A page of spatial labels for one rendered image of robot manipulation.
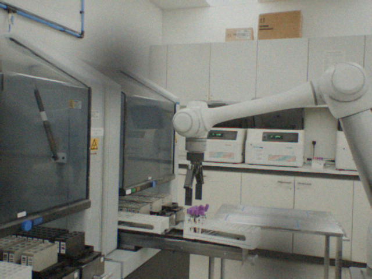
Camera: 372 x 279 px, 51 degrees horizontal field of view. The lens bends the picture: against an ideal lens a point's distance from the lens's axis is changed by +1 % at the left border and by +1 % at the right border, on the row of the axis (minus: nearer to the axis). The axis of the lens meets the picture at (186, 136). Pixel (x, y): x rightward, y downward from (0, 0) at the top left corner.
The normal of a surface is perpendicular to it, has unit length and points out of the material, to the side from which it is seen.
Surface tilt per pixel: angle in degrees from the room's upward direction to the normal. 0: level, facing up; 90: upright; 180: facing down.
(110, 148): 90
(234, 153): 90
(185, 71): 90
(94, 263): 90
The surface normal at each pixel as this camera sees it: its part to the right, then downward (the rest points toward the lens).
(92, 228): 0.94, 0.04
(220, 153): -0.36, 0.01
